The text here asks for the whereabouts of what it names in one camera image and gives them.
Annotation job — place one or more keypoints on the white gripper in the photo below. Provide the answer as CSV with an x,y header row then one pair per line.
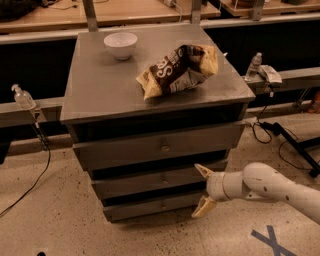
x,y
215,186

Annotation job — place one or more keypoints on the grey drawer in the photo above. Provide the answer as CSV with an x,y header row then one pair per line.
x,y
152,202
150,176
157,146

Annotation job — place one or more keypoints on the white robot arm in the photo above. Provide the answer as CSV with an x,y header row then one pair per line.
x,y
257,182

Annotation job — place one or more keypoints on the grey drawer cabinet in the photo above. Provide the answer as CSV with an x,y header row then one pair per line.
x,y
103,99

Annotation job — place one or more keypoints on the grey bottom drawer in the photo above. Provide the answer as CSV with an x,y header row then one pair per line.
x,y
152,202

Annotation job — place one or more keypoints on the grey top drawer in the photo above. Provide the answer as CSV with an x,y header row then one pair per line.
x,y
157,146

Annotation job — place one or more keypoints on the blue tape cross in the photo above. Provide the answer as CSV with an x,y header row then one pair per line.
x,y
271,241

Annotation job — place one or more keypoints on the black stand leg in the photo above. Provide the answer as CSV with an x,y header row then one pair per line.
x,y
300,147

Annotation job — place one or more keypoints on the brown yellow chip bag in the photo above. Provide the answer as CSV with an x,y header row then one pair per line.
x,y
182,69

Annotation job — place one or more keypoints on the clear plastic water bottle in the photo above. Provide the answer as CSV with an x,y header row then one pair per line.
x,y
253,67

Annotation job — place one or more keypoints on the crumpled white paper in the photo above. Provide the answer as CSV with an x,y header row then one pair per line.
x,y
270,74

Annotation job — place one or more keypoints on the white ceramic bowl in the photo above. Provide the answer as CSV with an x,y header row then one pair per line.
x,y
121,45

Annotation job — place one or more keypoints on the wooden desk right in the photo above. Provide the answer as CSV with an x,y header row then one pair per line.
x,y
271,7

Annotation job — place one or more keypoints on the wooden desk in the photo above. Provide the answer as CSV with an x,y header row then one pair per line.
x,y
271,7
68,14

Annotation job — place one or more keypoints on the clear pump sanitizer bottle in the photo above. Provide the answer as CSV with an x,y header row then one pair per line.
x,y
23,98

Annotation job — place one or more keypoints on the wooden desk left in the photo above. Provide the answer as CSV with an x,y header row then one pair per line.
x,y
68,14

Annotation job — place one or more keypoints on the grey metal rail right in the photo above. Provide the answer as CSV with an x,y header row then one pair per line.
x,y
297,79

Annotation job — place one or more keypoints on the grey metal rail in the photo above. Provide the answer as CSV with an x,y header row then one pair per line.
x,y
297,79
12,115

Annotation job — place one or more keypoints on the grey metal rail left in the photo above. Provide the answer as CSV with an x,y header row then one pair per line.
x,y
12,115

